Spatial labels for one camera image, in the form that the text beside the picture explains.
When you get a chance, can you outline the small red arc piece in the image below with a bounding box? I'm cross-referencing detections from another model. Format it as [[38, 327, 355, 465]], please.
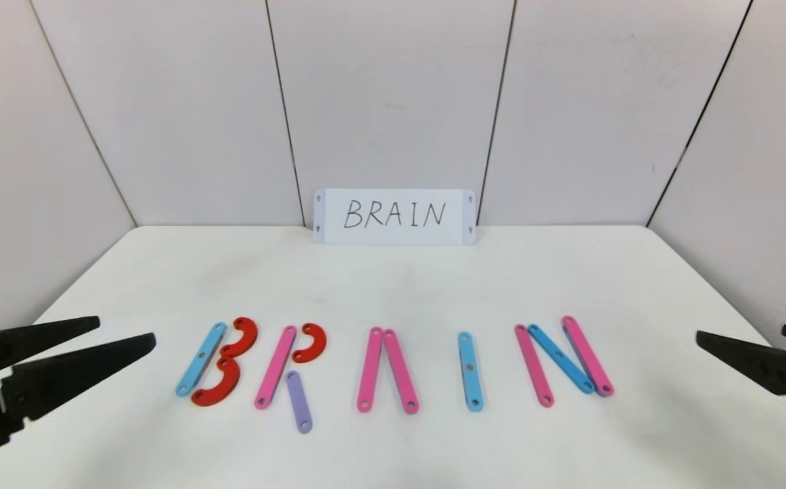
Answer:
[[291, 323, 327, 364]]

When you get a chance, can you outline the pink strip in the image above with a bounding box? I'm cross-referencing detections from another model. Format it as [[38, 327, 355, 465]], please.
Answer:
[[561, 316, 615, 397], [356, 327, 384, 414], [383, 329, 420, 416], [515, 325, 556, 409], [254, 325, 297, 411]]

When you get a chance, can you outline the large red arc piece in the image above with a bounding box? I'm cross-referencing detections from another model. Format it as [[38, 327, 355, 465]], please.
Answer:
[[220, 317, 258, 359], [190, 357, 241, 408]]

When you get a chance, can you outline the blue strip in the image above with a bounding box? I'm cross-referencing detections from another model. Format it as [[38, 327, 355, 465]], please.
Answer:
[[527, 324, 597, 395], [458, 331, 485, 413], [174, 323, 227, 398]]

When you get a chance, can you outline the short purple strip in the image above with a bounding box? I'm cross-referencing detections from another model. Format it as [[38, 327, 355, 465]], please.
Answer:
[[285, 370, 314, 435]]

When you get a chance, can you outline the white BRAIN sign card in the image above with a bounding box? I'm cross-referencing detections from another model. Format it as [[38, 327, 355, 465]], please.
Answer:
[[313, 188, 476, 245]]

